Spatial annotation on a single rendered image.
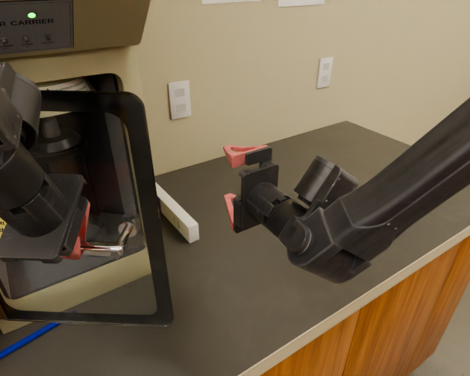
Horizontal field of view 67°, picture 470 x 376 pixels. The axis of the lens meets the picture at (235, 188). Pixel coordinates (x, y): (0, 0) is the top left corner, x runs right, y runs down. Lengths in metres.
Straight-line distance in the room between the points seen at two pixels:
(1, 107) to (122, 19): 0.26
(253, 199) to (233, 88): 0.77
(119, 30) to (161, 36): 0.55
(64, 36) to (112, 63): 0.10
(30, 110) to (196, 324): 0.48
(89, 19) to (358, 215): 0.40
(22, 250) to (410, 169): 0.39
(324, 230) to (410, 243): 0.58
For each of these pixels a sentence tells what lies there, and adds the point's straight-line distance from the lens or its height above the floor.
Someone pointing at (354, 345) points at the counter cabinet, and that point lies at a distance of 1.05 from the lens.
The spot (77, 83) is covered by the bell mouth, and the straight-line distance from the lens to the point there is 0.64.
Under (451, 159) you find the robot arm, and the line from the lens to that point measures 0.37.
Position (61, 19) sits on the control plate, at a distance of 0.51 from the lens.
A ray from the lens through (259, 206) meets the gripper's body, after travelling 0.51.
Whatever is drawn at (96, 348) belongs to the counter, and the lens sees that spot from 0.72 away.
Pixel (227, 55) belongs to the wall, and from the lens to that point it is 1.21.
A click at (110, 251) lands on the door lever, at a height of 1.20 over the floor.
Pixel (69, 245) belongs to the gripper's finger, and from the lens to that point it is 0.41.
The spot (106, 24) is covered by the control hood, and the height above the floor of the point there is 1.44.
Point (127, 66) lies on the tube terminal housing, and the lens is 0.61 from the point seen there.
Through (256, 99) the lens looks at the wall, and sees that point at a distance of 1.32.
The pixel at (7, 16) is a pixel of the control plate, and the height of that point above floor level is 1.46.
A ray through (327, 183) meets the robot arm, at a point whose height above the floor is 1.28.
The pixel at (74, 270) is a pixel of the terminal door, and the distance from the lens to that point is 0.60.
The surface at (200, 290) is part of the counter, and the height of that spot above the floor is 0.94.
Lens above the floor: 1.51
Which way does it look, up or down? 32 degrees down
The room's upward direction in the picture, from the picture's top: straight up
